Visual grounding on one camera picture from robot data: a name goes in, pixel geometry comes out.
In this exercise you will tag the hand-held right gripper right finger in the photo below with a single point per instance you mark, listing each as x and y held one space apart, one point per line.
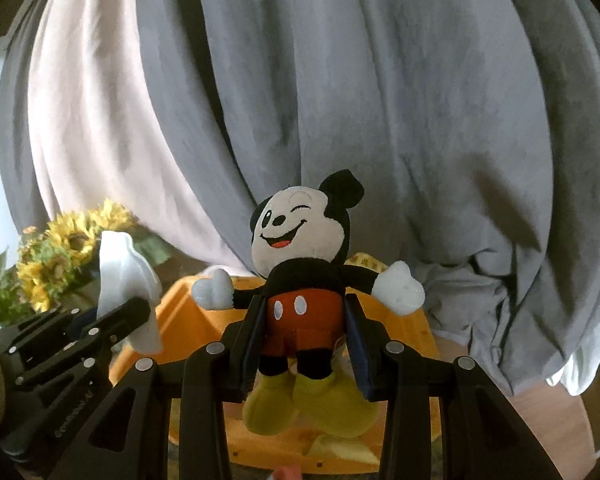
358 347

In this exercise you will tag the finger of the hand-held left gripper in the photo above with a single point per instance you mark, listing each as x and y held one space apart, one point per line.
122 312
82 362

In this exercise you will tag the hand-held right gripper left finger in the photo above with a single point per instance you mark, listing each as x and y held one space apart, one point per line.
254 345

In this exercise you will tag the orange plastic basket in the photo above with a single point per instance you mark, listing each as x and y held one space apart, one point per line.
180 320

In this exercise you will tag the mouse plush toy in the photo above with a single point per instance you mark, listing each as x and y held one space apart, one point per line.
300 260

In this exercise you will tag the yellow patterned cloth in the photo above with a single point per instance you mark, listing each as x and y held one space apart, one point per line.
366 261

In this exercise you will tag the artificial sunflower bouquet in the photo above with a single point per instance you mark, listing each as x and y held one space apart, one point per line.
65 245

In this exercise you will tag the white curtain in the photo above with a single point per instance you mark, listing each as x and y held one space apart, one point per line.
95 135

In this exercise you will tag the grey curtain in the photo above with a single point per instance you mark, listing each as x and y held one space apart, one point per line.
380 110

